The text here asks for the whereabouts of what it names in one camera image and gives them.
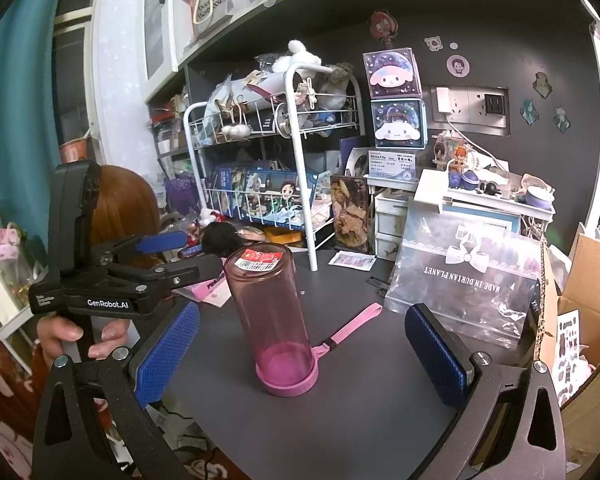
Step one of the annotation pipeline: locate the white charger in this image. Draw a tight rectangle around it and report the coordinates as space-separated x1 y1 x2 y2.
434 87 454 116

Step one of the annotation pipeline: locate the grey wall outlet panel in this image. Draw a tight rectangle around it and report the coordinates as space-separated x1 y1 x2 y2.
428 84 511 136

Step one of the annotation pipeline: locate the brown anime picture card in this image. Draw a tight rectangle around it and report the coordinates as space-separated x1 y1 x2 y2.
329 174 376 254

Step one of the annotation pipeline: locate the white plush toy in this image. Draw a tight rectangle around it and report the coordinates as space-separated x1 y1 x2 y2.
272 39 334 74

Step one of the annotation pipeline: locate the white small shelf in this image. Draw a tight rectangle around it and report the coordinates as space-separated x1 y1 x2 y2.
413 168 556 227

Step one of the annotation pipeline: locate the round character sticker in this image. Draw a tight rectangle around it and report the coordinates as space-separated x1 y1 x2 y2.
446 54 470 79

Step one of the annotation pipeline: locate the sticker sheet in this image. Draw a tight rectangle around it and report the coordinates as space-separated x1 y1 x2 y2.
554 309 589 407

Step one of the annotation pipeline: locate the white printed card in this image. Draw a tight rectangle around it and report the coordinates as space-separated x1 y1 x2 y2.
364 148 416 181

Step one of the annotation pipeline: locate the blue character box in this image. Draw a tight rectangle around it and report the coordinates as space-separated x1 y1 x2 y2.
369 98 426 150

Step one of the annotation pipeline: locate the white drawer unit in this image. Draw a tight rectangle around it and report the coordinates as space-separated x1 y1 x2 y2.
372 187 416 261

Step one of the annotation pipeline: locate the black cable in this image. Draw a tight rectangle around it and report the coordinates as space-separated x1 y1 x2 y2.
152 402 218 463

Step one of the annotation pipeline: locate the cardboard box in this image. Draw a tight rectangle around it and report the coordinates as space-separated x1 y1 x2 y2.
532 232 600 462

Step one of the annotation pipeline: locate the person's left hand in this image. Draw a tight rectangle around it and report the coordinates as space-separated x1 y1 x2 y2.
36 316 131 361

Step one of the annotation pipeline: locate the purple bowl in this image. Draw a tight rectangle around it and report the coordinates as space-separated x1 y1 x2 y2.
524 185 556 209

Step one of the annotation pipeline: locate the black fluffy pompom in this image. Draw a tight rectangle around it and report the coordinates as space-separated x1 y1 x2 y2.
201 223 239 259

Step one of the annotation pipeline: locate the small white packet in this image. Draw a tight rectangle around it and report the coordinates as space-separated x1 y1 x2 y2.
328 251 376 274

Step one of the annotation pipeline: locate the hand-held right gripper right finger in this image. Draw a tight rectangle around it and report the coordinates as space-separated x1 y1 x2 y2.
404 303 569 480

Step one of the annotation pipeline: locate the orange-haired figurine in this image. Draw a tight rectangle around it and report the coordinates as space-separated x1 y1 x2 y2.
447 144 481 191

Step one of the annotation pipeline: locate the white wire rack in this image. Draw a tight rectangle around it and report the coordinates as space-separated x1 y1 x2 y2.
182 63 369 272

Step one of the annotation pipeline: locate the terracotta pot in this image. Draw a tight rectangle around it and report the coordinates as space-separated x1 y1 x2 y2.
58 137 94 164

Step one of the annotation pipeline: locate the brown wig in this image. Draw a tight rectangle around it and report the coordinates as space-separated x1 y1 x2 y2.
90 163 164 271

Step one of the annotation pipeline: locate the beige paper bag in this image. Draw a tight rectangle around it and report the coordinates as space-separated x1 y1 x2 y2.
188 0 234 41

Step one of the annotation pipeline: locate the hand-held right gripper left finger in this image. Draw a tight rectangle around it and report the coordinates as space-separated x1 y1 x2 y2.
30 300 201 480

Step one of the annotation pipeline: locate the blue anime figure box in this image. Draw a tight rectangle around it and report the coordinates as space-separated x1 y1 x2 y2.
212 167 319 227

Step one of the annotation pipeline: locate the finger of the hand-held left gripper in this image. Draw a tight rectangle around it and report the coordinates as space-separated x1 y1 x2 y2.
107 253 224 302
92 231 190 268

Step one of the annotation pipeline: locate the teal curtain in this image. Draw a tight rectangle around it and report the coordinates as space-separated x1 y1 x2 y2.
0 0 72 253

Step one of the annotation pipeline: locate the pink packet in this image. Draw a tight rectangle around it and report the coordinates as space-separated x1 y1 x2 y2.
199 272 234 306

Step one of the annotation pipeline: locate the white cabinet door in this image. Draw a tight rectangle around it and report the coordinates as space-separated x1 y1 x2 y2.
142 0 181 81

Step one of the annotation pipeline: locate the clear bag with bow print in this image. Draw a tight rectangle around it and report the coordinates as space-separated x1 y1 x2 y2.
383 197 549 349

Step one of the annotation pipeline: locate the red-brown character figure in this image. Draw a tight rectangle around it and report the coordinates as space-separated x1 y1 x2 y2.
369 9 399 42

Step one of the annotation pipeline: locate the pink transparent water bottle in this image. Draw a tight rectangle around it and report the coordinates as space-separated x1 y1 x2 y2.
223 242 384 399

